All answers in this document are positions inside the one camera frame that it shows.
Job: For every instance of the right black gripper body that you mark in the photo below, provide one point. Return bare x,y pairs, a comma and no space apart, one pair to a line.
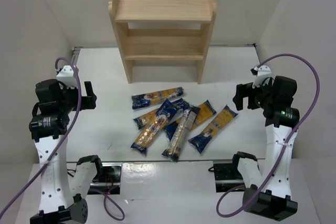
241,96

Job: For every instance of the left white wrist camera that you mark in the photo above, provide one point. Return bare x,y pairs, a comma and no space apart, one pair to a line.
67,76

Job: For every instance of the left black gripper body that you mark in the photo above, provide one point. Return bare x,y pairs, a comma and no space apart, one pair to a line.
87,97

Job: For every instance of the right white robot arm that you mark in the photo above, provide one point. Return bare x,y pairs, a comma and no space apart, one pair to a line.
268,191

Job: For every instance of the top spaghetti bag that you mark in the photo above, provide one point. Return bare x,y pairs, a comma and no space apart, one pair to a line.
148,99

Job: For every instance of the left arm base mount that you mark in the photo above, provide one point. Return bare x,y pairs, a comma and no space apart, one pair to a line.
109,180

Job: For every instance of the front left spaghetti bag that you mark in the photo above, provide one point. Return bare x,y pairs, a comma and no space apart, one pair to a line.
156,123

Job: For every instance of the middle spaghetti bag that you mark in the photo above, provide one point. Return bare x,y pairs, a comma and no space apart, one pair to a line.
205,113

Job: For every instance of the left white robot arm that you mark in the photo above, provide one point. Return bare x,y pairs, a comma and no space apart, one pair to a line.
61,200

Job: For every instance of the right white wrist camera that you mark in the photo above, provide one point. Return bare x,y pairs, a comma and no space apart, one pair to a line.
261,74

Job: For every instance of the far right spaghetti bag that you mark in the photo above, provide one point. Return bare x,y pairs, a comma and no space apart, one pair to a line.
200,141

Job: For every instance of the clear back spaghetti bag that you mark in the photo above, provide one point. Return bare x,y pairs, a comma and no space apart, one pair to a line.
178,139

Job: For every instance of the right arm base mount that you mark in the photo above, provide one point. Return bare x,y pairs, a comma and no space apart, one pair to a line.
226,176

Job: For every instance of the wooden three-tier shelf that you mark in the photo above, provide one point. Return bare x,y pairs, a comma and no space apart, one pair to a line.
158,30

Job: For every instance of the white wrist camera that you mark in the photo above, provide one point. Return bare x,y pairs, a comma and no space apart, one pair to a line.
67,76
261,74

